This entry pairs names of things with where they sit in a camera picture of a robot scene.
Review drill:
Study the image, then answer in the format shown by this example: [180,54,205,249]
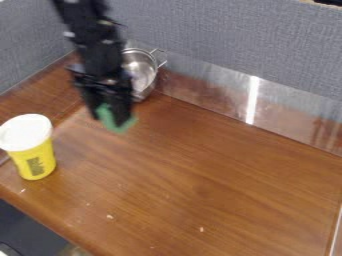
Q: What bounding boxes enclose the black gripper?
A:
[67,63,134,123]

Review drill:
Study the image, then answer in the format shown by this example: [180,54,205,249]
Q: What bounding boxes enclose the green block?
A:
[97,103,138,134]

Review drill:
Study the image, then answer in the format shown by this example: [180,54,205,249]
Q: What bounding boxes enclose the yellow play-doh can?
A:
[0,114,57,181]

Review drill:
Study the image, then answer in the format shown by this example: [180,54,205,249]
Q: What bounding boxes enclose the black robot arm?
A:
[51,0,135,133]

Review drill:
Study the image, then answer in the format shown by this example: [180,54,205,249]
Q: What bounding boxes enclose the silver metal pot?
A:
[123,48,167,102]

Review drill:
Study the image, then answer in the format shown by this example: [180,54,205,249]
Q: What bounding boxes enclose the clear acrylic barrier panel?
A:
[0,39,342,166]

